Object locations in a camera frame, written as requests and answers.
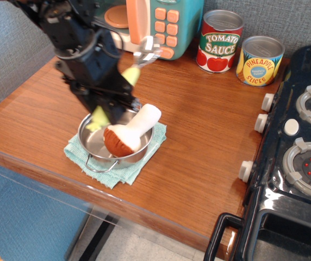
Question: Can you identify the pineapple slices can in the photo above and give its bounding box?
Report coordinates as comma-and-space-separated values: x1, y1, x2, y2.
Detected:
236, 36, 285, 86

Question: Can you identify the stainless steel pot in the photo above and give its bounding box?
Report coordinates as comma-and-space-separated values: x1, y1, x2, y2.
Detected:
78, 109, 154, 171

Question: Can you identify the tomato sauce can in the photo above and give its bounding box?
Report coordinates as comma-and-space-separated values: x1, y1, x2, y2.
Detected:
196, 9, 244, 73

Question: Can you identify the black toy stove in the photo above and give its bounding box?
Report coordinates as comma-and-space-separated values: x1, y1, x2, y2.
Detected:
204, 45, 311, 260

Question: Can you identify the spoon with yellow-green handle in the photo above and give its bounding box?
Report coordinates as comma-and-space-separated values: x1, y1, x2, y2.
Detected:
85, 36, 162, 132

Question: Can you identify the toy microwave teal and cream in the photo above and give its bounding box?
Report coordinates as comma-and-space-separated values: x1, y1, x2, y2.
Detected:
95, 0, 204, 60

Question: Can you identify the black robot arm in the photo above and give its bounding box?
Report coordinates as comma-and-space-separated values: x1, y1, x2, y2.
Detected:
12, 1, 141, 124

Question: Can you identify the light blue cloth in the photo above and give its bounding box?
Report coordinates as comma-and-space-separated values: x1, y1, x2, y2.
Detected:
64, 123, 167, 189

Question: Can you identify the plush mushroom toy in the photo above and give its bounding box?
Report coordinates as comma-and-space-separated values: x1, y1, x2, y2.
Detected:
103, 104, 161, 157

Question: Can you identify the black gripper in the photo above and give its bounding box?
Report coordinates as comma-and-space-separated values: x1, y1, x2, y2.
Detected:
55, 29, 141, 124

